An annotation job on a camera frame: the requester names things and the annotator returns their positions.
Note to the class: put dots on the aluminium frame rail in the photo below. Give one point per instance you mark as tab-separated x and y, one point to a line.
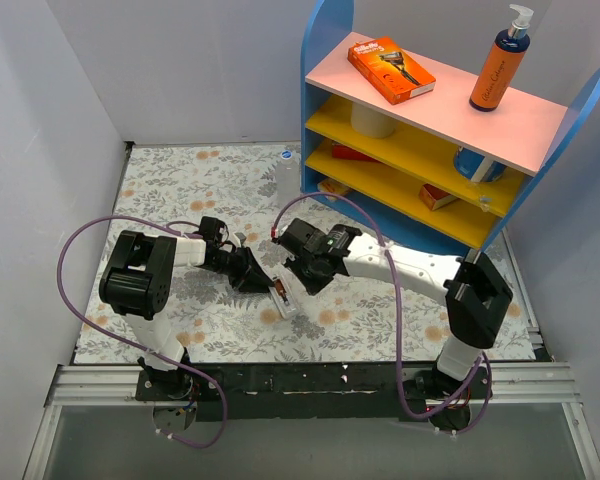
94	428

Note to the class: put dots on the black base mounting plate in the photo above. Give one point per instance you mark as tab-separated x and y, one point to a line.
250	391

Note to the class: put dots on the white orange small box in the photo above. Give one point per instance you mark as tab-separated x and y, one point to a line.
333	189

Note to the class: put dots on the orange razor box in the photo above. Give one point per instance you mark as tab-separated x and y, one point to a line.
390	70

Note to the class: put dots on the blue shelf with coloured boards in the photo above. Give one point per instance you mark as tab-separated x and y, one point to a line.
526	133

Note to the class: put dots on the orange pump lotion bottle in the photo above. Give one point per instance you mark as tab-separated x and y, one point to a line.
502	62

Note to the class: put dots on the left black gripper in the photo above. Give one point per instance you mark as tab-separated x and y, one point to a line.
243	269

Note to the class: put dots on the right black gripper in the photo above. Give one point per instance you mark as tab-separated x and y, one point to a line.
303	272

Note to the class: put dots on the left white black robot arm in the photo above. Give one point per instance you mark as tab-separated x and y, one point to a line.
137	280

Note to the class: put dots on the white remote control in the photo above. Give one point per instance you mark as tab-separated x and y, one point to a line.
284	298

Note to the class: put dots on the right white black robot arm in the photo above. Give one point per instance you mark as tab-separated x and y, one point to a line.
475	294

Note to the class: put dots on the clear plastic water bottle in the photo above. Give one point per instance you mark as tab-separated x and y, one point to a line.
287	177

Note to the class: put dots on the red flat box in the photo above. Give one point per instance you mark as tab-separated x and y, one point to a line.
344	152

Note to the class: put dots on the floral patterned table mat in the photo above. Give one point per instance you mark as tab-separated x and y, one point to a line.
351	320

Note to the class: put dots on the white paper roll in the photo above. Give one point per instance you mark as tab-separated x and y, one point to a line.
371	123

